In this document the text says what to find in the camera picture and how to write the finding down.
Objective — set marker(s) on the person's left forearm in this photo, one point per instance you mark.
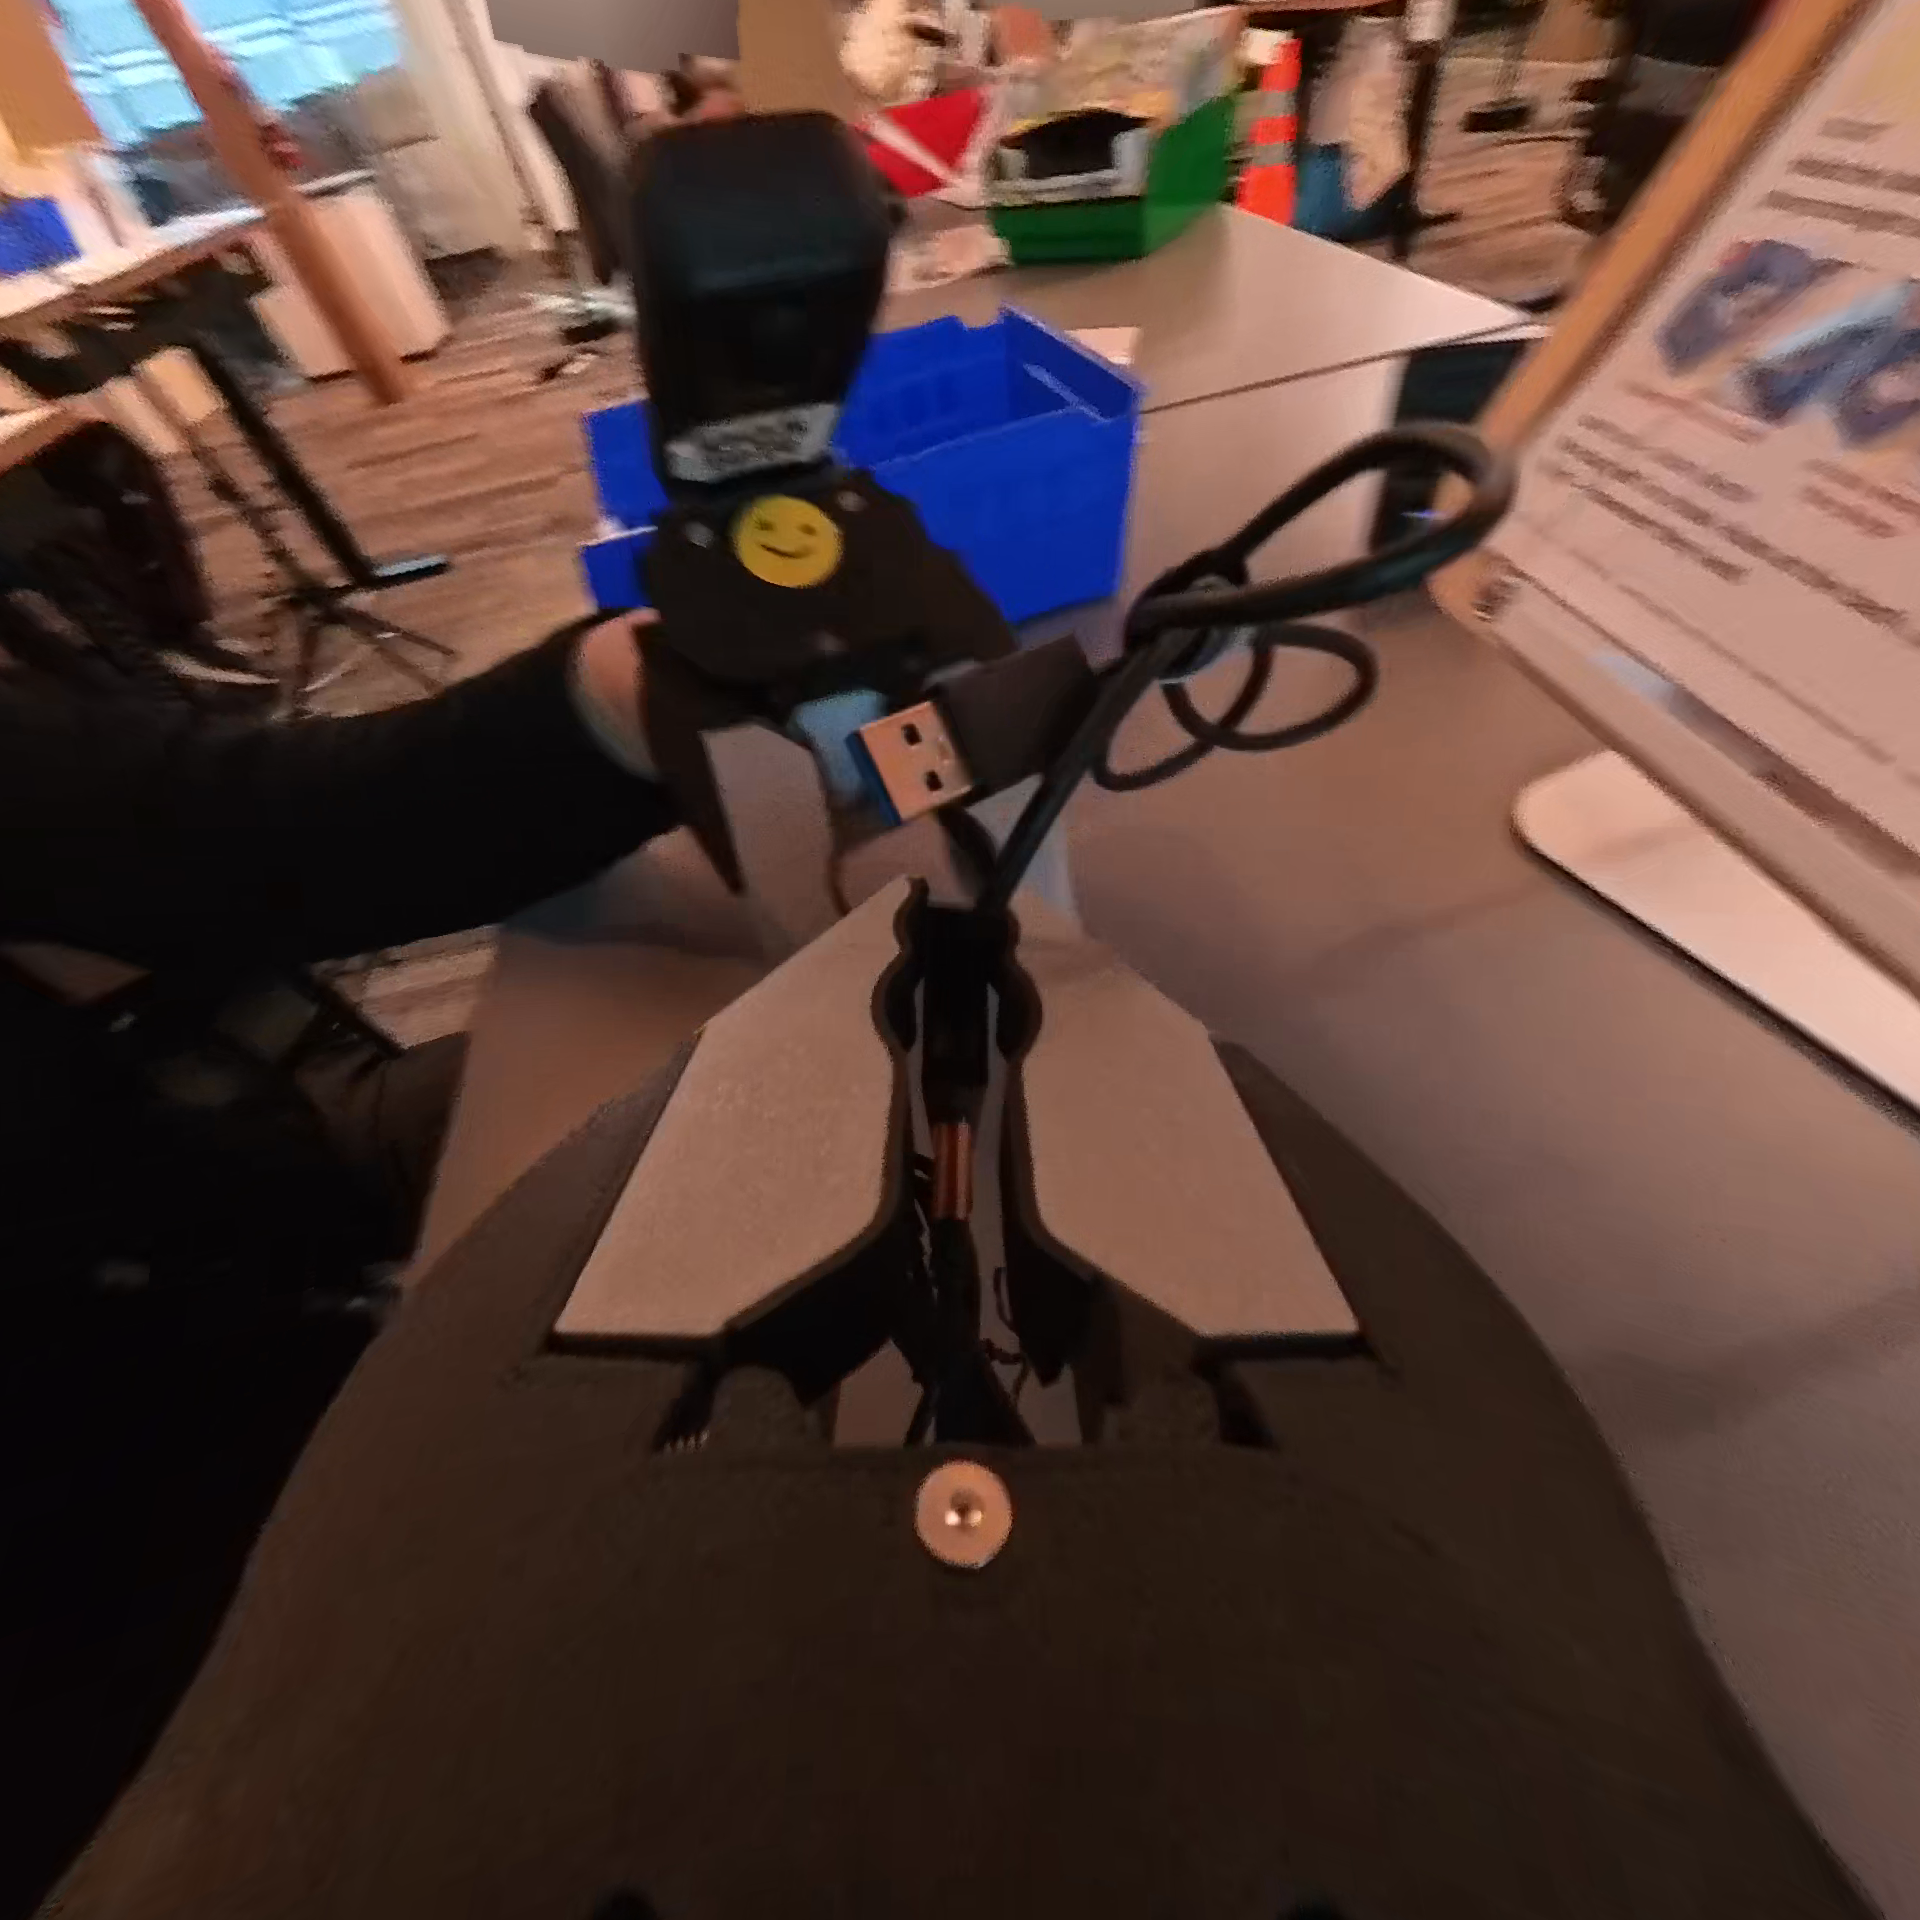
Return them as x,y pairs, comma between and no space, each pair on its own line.
300,810

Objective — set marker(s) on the blue plastic bin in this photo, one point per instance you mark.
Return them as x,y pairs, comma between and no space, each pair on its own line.
1035,494
30,241

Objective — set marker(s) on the person's left hand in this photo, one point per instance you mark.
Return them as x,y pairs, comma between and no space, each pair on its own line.
615,691

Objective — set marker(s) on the red and white bag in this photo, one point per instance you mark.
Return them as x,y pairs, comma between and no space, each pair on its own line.
930,135

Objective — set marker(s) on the laminated instruction sheet on stand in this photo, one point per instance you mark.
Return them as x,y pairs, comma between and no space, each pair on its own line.
1635,225

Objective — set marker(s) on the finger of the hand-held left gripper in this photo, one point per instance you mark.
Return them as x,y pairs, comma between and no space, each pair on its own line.
840,743

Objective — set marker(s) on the white clipboard stand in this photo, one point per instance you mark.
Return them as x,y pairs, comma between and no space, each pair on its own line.
1651,870

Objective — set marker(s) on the black legged background desk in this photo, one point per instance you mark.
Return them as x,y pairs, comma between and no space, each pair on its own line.
150,254

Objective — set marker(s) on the green plastic bin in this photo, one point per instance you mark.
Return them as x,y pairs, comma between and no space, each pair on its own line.
1140,194

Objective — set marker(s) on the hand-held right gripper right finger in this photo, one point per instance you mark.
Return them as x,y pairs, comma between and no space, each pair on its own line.
1185,1185

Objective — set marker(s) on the printed instruction sheet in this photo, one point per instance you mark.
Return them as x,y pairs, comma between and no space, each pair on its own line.
1724,525

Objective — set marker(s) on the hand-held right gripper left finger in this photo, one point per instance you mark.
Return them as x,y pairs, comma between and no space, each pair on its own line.
720,1185

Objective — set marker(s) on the orange traffic cone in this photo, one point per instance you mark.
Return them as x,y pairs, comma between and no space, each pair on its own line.
1270,135

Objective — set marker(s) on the white cabinet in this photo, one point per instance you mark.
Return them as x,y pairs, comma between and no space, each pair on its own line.
361,285

